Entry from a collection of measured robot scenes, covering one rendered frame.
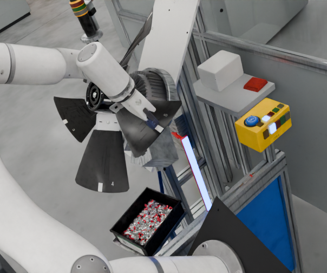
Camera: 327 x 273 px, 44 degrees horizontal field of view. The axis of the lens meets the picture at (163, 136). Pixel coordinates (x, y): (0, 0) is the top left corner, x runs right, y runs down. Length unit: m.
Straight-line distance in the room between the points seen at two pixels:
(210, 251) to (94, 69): 0.53
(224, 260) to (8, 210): 0.48
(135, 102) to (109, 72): 0.13
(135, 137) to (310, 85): 0.83
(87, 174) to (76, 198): 1.50
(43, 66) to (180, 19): 0.76
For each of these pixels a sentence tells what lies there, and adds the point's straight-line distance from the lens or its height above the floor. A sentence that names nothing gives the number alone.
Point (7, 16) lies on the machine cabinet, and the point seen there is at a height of 0.16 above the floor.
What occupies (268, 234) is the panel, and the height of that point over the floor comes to 0.50.
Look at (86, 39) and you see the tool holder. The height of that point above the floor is 1.46.
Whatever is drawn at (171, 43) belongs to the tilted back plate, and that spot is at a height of 1.23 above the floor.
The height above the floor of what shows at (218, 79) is 0.93.
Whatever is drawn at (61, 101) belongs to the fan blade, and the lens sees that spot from 1.74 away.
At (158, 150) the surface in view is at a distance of 1.47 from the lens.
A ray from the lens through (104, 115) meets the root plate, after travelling 1.52.
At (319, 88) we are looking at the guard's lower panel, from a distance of 1.78.
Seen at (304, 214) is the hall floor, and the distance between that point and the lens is 2.43.
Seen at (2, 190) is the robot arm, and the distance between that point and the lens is 0.76.
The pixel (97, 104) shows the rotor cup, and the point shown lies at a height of 1.20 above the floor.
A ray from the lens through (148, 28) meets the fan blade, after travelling 1.31.
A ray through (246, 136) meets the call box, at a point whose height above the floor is 1.03.
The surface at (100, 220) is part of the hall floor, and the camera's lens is 2.79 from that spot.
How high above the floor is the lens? 1.92
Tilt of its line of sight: 37 degrees down
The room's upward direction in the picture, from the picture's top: 22 degrees counter-clockwise
